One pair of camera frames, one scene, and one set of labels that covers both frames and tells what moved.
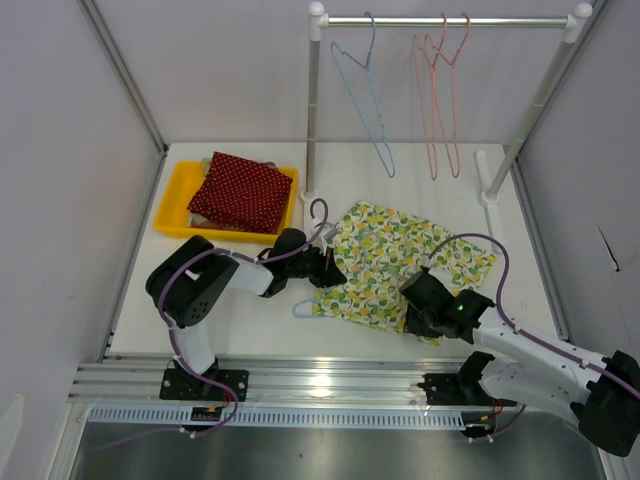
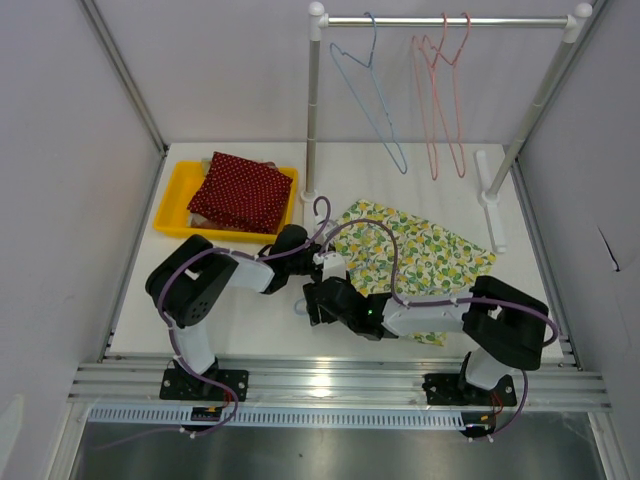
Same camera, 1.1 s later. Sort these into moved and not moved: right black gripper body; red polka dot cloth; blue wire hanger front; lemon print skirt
Moved: right black gripper body
Not moved: lemon print skirt; red polka dot cloth; blue wire hanger front
